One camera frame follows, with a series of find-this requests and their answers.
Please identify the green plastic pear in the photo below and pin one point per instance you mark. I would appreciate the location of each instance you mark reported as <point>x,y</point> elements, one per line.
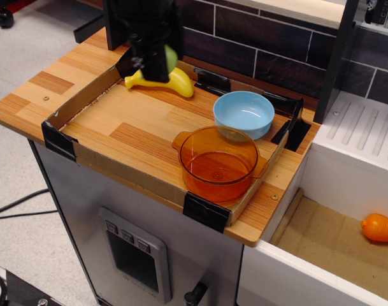
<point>171,58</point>

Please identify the black vertical post right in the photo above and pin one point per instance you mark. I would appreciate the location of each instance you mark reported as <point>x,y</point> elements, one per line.
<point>338,63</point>

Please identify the orange plastic carrot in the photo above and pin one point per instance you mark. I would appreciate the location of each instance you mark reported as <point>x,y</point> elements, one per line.
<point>375,227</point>

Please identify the black caster wheel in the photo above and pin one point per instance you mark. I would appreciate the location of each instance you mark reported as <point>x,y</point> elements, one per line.
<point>6,18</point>

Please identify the grey toy oven cabinet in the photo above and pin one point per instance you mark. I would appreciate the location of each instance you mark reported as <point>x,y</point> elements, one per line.
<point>133,249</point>

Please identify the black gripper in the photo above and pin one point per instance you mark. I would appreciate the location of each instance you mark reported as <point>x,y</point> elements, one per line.
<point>152,26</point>

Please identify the black oven knob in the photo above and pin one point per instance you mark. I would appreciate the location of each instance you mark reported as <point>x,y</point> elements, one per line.
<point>193,298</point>

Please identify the white toy sink unit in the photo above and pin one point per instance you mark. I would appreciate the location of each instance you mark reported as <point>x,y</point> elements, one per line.
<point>313,251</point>

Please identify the orange transparent pot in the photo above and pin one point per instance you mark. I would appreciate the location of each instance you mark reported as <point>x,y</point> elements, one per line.
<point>219,163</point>

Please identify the yellow plastic banana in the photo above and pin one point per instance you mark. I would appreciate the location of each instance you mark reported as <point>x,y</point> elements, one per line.
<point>179,82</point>

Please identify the light blue bowl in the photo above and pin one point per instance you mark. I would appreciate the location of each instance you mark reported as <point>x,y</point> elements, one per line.
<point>246,111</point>

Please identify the black vertical post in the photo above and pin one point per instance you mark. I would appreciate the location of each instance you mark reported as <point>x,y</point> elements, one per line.
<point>338,63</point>
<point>116,30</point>

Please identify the black vertical post left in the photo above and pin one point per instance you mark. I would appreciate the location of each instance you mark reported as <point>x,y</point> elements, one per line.
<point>116,30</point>

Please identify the cardboard fence with black tape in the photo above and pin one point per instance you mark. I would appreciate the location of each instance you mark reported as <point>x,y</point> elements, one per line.
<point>127,135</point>

